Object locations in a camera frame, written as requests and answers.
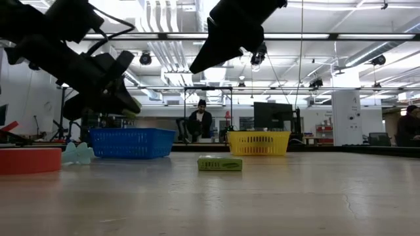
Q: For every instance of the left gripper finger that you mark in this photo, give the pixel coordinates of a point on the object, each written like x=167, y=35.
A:
x=126, y=91
x=105, y=106

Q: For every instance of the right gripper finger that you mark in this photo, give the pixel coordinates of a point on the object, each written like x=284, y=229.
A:
x=208, y=44
x=223, y=54

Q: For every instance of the red tape roll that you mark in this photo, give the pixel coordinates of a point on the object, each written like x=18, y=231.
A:
x=29, y=160

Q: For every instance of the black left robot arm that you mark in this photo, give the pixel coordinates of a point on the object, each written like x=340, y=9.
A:
x=19, y=19

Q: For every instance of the black ceiling spotlight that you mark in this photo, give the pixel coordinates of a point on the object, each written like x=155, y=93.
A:
x=257, y=59
x=316, y=83
x=379, y=60
x=145, y=59

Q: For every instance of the blue plastic basket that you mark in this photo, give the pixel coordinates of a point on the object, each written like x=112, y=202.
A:
x=131, y=144

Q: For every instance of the small red lamp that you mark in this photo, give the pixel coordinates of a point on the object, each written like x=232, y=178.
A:
x=227, y=115

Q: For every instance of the black office chair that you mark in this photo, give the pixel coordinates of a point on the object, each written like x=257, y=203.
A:
x=183, y=129

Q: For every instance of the person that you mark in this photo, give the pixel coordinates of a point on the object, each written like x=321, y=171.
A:
x=408, y=128
x=201, y=123

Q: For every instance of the black computer monitor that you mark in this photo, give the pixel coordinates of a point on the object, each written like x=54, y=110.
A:
x=272, y=116

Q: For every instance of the black overhead light bar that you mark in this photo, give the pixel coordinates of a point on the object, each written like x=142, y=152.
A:
x=333, y=36

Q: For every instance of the yellow plastic basket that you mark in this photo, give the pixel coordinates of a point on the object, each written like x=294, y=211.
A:
x=259, y=142

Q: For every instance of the shelf with red bins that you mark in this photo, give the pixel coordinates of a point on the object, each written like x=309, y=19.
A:
x=324, y=128

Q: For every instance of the white square pillar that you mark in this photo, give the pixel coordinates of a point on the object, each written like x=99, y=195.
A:
x=346, y=131

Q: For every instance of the dark office chair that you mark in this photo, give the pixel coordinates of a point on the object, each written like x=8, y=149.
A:
x=379, y=139

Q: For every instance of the black metal stand frame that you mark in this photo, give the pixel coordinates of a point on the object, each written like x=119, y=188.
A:
x=208, y=88

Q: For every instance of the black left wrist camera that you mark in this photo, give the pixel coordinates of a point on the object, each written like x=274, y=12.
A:
x=75, y=19

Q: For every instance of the black aluminium table frame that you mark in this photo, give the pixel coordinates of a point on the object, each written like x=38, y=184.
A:
x=315, y=148

